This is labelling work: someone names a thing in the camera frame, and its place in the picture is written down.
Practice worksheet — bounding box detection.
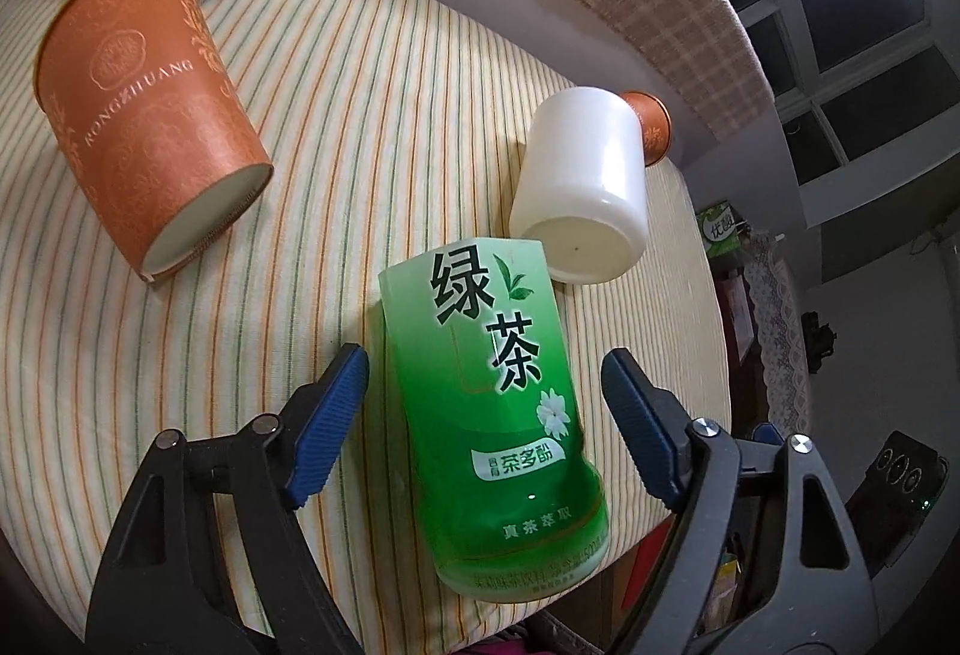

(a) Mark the orange paper cup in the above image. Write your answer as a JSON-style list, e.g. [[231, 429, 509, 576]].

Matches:
[[32, 0, 274, 283], [620, 89, 674, 166]]

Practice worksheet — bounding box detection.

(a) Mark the orange paper cup far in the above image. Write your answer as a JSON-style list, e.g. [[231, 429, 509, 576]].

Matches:
[[620, 89, 674, 166]]

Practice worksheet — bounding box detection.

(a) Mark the striped yellow tablecloth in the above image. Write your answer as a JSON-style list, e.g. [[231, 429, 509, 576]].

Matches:
[[2, 0, 731, 653]]

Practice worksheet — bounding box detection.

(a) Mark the green tea bottle cup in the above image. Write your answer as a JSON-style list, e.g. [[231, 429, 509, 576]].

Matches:
[[379, 238, 608, 603]]

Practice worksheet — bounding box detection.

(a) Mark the orange paper cup near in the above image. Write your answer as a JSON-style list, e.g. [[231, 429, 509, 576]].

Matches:
[[32, 0, 274, 283]]

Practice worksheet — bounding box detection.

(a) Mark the lace covered side table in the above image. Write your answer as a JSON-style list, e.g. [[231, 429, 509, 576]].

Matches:
[[743, 233, 812, 434]]

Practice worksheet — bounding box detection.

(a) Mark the white plastic cup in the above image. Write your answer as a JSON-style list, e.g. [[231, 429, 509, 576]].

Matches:
[[509, 86, 649, 284]]

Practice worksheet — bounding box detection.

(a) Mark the black device with lights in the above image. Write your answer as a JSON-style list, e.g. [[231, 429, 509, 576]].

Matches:
[[846, 431, 949, 577]]

